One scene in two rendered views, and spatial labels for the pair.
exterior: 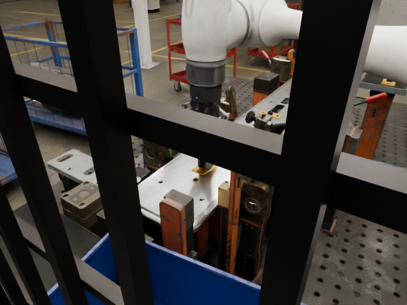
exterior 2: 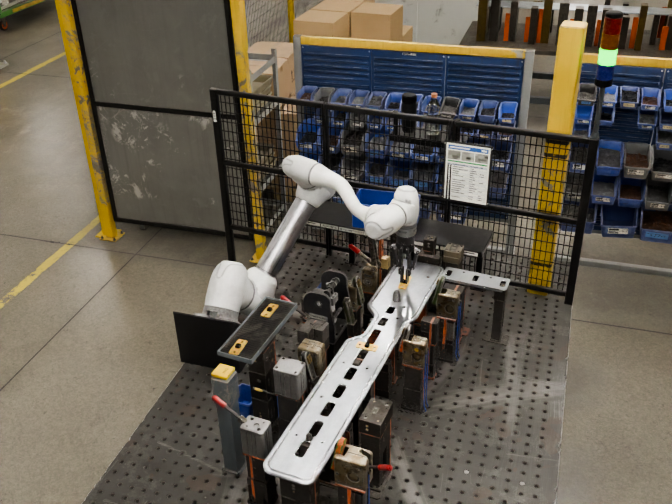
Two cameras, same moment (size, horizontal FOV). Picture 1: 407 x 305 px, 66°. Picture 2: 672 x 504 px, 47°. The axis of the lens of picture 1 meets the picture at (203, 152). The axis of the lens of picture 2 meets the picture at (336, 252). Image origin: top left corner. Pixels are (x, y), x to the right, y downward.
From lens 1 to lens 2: 3.77 m
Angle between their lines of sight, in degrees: 117
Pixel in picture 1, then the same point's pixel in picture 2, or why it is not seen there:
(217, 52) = not seen: hidden behind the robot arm
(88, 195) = (451, 247)
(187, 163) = (419, 290)
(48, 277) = (442, 232)
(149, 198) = (428, 268)
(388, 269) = (278, 345)
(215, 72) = not seen: hidden behind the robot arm
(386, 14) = not seen: outside the picture
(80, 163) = (487, 281)
